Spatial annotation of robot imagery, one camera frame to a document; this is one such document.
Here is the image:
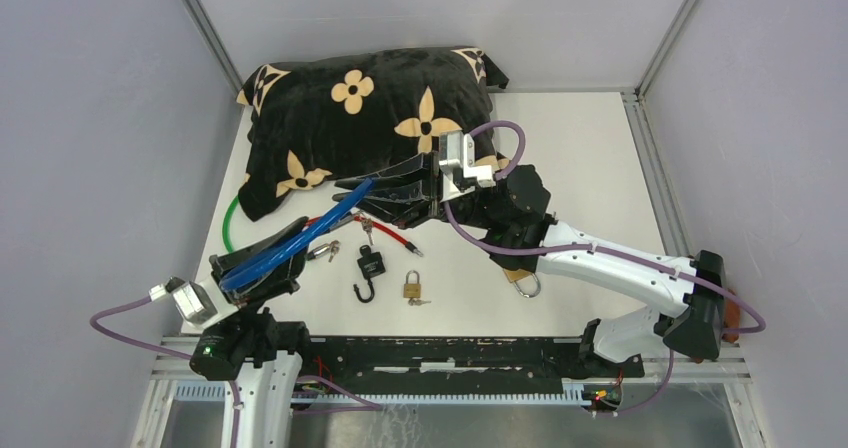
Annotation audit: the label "large brass padlock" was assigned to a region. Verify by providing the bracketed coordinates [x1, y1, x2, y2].
[503, 270, 542, 299]

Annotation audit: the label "brown cloth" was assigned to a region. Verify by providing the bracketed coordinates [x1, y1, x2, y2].
[722, 297, 741, 343]

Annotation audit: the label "blue cable lock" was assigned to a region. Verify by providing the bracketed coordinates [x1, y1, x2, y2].
[218, 185, 367, 291]

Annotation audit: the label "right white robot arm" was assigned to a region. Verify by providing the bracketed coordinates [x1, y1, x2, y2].
[358, 153, 727, 376]

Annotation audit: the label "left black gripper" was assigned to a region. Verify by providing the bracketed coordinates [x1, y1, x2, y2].
[208, 212, 314, 325]

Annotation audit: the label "black floral pillow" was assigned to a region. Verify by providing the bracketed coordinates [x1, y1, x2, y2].
[236, 46, 510, 221]

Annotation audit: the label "small brass padlock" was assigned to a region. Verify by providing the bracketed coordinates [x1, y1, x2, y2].
[403, 270, 429, 306]

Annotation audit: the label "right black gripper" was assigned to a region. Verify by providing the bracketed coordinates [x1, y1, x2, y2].
[333, 152, 499, 232]

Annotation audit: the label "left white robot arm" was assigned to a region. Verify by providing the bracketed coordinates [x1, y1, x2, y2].
[189, 217, 315, 447]

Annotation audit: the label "silver keys on table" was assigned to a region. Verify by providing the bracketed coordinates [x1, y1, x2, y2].
[306, 240, 341, 262]

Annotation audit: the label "red cable lock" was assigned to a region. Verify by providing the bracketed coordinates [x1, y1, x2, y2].
[331, 214, 424, 257]

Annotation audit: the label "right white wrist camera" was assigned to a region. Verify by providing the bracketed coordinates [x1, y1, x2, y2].
[438, 131, 496, 202]

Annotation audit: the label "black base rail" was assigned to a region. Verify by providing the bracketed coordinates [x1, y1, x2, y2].
[293, 336, 645, 407]

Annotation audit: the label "black padlock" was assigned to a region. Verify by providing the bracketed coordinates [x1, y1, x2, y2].
[353, 245, 386, 304]

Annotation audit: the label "green cable lock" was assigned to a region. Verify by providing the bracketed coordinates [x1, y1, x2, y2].
[221, 195, 239, 253]

